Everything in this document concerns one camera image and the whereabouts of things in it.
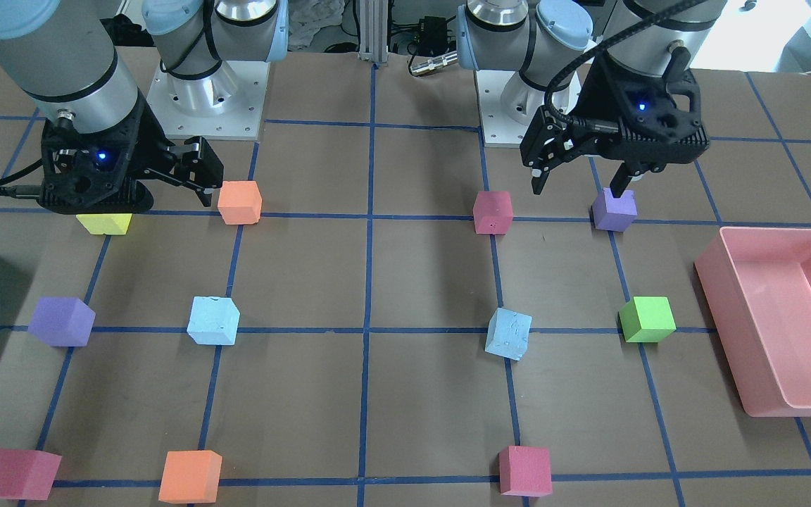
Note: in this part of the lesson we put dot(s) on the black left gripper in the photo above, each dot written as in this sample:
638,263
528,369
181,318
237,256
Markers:
597,96

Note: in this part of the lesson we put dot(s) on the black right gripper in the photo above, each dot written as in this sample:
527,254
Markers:
150,136

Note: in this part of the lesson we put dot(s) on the light blue foam block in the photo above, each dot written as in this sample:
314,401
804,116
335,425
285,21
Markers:
213,320
508,334

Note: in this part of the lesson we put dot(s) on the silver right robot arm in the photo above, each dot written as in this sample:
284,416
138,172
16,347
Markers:
60,54

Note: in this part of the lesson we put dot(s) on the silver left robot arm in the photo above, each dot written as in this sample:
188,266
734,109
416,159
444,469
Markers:
551,45

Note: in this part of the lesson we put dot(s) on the purple foam block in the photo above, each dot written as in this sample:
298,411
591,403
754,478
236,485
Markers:
62,321
614,214

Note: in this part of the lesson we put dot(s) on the orange foam block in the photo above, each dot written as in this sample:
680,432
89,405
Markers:
190,477
240,203

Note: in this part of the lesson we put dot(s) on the pink foam block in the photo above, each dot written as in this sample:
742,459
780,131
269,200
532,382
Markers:
27,474
493,213
525,471

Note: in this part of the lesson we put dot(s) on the yellow foam block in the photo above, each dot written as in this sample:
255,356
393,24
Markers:
105,224

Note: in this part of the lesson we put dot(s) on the green foam block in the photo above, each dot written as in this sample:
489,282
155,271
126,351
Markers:
647,319

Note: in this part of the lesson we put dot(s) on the pink plastic tray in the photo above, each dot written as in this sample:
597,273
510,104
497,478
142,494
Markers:
757,281

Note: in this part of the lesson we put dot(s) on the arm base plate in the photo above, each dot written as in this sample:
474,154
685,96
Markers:
225,106
506,106

